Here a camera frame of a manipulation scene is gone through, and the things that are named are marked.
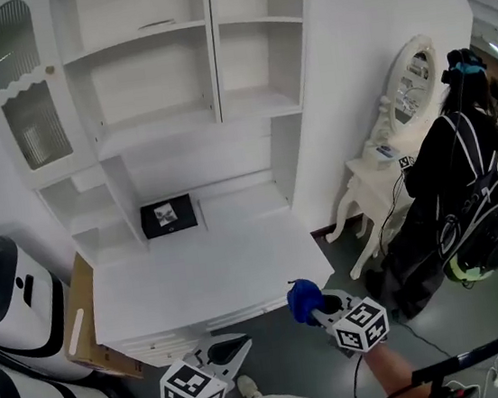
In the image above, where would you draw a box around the brown cardboard box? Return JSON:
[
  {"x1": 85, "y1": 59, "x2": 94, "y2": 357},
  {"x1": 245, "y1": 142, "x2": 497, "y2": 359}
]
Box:
[{"x1": 51, "y1": 245, "x2": 145, "y2": 389}]

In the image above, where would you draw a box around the small blue and white box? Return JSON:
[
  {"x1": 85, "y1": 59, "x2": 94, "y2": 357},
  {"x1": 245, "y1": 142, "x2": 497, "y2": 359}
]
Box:
[{"x1": 373, "y1": 142, "x2": 402, "y2": 164}]

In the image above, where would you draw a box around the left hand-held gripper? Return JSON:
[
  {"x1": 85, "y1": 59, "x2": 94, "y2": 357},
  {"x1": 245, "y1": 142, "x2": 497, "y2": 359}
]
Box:
[{"x1": 152, "y1": 331, "x2": 261, "y2": 398}]

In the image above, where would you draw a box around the white shelf cabinet desk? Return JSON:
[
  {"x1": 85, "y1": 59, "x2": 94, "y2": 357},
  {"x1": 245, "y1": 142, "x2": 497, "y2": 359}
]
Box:
[{"x1": 6, "y1": 0, "x2": 340, "y2": 267}]

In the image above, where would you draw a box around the black chest rig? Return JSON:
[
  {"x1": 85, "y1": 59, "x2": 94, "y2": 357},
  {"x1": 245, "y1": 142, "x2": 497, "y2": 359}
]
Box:
[{"x1": 407, "y1": 333, "x2": 498, "y2": 387}]

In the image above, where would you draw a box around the flat grey sheet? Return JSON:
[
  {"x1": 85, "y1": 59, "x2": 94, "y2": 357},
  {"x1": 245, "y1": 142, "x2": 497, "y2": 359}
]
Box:
[{"x1": 137, "y1": 19, "x2": 176, "y2": 31}]

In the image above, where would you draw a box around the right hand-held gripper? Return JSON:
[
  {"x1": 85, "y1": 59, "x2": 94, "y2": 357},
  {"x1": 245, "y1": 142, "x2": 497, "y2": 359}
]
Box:
[{"x1": 309, "y1": 282, "x2": 392, "y2": 359}]

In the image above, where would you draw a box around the white ribbed glass cabinet door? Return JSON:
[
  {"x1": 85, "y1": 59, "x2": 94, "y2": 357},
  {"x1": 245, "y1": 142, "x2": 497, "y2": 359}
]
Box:
[{"x1": 0, "y1": 0, "x2": 102, "y2": 193}]

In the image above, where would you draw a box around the blue wiping cloth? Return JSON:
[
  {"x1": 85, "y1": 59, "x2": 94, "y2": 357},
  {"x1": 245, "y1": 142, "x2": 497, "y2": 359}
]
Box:
[{"x1": 284, "y1": 275, "x2": 329, "y2": 329}]

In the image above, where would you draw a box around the oval mirror with cream frame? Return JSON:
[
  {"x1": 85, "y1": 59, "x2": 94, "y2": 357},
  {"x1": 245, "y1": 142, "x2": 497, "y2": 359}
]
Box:
[{"x1": 358, "y1": 32, "x2": 447, "y2": 146}]

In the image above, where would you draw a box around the black floor cable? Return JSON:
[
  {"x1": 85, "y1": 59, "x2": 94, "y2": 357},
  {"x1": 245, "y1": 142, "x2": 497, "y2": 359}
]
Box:
[{"x1": 391, "y1": 303, "x2": 453, "y2": 364}]

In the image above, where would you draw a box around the person's white shoe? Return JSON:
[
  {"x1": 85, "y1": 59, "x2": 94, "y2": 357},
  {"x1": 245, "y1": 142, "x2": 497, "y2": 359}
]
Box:
[{"x1": 235, "y1": 373, "x2": 263, "y2": 398}]

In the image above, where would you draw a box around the black box with picture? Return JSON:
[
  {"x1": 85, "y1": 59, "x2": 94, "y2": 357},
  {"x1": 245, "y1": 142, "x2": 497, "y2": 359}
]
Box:
[{"x1": 137, "y1": 191, "x2": 200, "y2": 241}]

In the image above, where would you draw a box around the cream dressing table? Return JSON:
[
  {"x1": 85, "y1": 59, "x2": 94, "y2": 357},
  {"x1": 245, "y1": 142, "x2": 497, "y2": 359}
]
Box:
[{"x1": 316, "y1": 144, "x2": 428, "y2": 283}]

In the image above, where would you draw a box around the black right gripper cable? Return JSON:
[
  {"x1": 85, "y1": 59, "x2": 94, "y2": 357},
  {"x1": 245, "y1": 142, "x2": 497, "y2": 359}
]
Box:
[{"x1": 346, "y1": 350, "x2": 372, "y2": 398}]

